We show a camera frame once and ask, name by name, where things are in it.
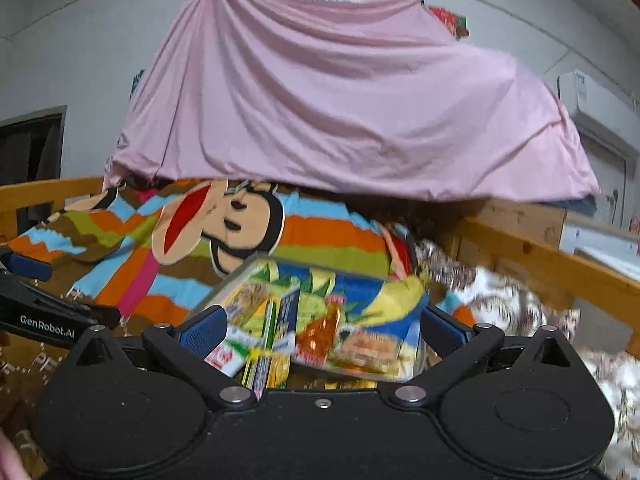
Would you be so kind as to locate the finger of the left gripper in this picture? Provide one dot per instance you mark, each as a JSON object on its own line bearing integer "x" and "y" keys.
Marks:
{"x": 24, "y": 266}

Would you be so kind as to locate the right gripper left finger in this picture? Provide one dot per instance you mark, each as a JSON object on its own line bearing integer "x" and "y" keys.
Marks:
{"x": 181, "y": 351}

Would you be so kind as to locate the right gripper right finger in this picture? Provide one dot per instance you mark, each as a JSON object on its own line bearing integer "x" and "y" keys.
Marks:
{"x": 463, "y": 352}

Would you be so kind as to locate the yellow Sushizhai cracker packet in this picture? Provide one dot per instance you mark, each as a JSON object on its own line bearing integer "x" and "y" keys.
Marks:
{"x": 264, "y": 370}

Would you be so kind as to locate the white green bean snack bag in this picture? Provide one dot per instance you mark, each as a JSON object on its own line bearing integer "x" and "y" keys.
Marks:
{"x": 231, "y": 354}

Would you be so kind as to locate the blue Ca Se packet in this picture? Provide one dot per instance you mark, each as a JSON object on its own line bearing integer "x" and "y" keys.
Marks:
{"x": 284, "y": 339}

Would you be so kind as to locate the person's left hand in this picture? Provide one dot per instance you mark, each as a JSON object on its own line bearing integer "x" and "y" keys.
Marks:
{"x": 11, "y": 466}

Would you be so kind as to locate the floral white quilt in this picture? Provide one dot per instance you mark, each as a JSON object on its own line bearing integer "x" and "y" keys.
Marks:
{"x": 473, "y": 294}

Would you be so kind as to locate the tan snack packet in tray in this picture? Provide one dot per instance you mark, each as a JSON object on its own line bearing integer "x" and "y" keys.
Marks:
{"x": 374, "y": 353}

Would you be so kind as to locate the green marker pen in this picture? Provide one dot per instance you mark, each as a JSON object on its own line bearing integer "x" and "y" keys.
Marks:
{"x": 271, "y": 322}

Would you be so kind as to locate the colourful striped monkey blanket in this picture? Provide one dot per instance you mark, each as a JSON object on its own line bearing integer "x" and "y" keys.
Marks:
{"x": 155, "y": 256}

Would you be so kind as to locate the orange candy bag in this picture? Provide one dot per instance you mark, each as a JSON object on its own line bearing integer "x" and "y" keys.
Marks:
{"x": 316, "y": 341}

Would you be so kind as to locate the pink hanging bed sheet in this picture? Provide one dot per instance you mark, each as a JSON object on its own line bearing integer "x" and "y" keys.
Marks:
{"x": 367, "y": 98}

